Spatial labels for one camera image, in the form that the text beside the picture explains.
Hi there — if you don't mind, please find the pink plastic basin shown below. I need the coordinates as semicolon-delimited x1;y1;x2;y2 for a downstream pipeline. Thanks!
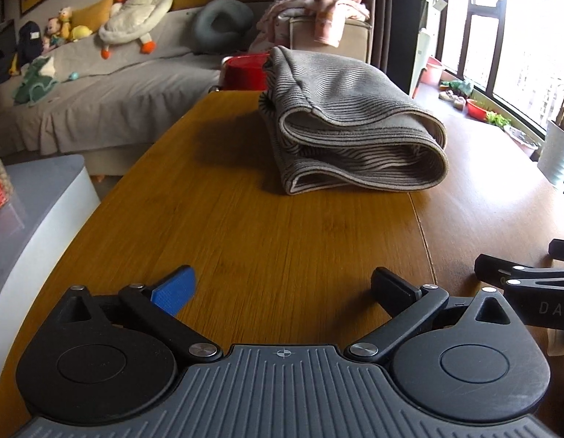
420;56;445;87

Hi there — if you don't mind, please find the small red bowl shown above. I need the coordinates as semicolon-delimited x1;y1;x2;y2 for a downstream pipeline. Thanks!
466;99;492;120

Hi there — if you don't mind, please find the yellow pillow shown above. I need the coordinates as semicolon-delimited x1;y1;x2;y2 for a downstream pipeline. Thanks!
72;0;117;35

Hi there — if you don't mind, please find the white metal pot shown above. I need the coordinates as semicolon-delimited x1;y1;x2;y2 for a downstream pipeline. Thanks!
536;119;564;188

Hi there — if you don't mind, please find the white storage box grey lid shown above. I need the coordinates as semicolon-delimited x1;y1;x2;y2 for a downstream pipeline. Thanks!
0;154;102;393

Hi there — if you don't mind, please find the red plastic basin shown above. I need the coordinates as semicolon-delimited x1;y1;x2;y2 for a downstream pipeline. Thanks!
220;53;270;92

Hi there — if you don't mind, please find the grey neck pillow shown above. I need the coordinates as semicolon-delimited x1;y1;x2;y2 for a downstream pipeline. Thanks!
193;0;256;55

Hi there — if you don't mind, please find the green dinosaur plush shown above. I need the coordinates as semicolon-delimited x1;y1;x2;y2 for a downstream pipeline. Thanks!
13;55;59;106

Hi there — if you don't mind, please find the grey covered sofa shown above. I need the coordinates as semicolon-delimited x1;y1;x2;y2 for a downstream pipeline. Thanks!
0;2;283;178

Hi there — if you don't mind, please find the green crumpled cloth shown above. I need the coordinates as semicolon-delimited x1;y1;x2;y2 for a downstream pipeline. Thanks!
439;80;475;97

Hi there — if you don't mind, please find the dark curtain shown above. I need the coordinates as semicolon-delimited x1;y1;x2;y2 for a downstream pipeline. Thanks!
371;0;424;97

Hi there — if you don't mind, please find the white standing appliance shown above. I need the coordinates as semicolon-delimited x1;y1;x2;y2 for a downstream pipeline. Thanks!
410;0;448;99

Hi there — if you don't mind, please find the pink blanket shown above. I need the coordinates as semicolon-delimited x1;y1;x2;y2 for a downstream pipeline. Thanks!
248;0;371;56

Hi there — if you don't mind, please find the pink doll plush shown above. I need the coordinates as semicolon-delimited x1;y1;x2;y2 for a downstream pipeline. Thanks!
42;17;64;51

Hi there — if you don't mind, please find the dark blue plush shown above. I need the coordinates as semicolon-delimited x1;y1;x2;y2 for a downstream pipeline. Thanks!
8;20;45;76

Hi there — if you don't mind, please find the white goose plush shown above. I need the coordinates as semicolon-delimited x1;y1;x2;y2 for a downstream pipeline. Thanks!
98;0;176;59

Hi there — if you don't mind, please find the clear glass bowl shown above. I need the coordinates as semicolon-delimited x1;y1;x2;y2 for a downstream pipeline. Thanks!
505;125;540;158

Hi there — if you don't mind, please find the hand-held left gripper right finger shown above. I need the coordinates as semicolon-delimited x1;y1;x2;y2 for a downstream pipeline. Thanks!
348;267;520;364

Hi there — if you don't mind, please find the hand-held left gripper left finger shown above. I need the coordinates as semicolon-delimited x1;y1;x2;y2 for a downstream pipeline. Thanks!
58;265;224;361

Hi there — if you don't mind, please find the striped knit garment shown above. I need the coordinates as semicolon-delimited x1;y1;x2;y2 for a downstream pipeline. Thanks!
257;46;449;196

